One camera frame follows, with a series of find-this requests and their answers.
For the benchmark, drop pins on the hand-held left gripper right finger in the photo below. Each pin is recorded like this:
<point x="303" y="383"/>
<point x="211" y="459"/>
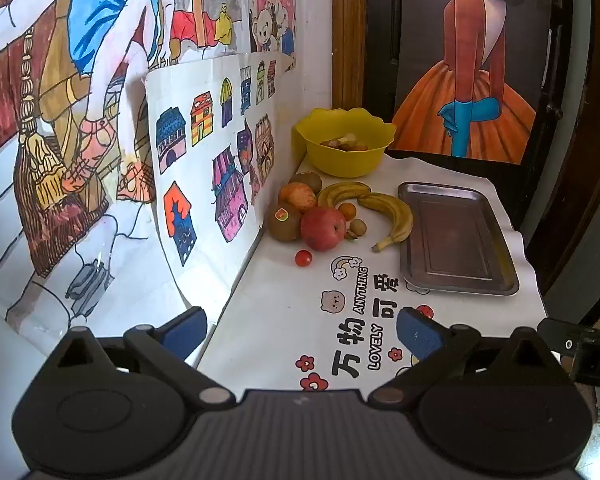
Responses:
<point x="420" y="335"/>

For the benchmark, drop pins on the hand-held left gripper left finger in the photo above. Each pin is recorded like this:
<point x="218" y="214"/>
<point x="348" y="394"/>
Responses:
<point x="186" y="332"/>

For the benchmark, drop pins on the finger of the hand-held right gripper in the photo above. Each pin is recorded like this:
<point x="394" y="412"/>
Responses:
<point x="557" y="337"/>

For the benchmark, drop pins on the metal tray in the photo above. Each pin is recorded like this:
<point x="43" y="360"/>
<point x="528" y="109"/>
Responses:
<point x="450" y="240"/>

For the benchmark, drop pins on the ripe spotted banana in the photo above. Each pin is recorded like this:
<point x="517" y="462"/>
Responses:
<point x="340" y="192"/>
<point x="399" y="216"/>

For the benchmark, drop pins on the tan round longan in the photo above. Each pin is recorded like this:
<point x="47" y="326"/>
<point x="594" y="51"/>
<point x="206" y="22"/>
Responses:
<point x="358" y="226"/>

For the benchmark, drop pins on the red cherry tomato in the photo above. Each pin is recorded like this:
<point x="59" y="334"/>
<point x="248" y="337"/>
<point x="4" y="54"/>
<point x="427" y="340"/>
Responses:
<point x="303" y="258"/>

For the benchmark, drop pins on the red apple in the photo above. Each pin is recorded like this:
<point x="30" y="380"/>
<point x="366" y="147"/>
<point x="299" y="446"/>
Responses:
<point x="323" y="229"/>

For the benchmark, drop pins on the brown kiwi with sticker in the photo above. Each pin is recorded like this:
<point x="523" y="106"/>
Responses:
<point x="282" y="226"/>
<point x="307" y="180"/>

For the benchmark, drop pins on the small orange tangerine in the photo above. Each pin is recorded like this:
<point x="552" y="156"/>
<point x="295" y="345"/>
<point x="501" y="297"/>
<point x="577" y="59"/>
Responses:
<point x="348" y="210"/>

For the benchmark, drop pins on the pale striped apple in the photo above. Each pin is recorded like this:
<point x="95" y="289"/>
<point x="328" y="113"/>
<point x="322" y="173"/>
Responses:
<point x="297" y="195"/>

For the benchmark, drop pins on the house drawings paper sheet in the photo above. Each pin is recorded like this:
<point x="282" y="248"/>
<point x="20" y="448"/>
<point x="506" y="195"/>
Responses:
<point x="205" y="170"/>

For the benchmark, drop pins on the yellow plastic bowl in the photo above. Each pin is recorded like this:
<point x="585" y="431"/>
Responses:
<point x="342" y="160"/>

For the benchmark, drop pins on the banana in bowl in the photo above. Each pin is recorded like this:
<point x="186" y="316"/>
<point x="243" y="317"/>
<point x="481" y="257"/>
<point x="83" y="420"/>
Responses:
<point x="345" y="142"/>

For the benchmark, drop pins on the orange dress wall poster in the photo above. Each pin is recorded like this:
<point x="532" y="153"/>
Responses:
<point x="470" y="85"/>

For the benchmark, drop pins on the large coloured wall drawing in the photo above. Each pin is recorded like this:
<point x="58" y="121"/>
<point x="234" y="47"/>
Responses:
<point x="55" y="110"/>

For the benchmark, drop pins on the wooden door frame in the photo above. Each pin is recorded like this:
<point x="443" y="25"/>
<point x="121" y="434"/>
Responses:
<point x="349" y="35"/>

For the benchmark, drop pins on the cartoon child wall poster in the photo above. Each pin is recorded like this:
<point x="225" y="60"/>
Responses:
<point x="272" y="10"/>

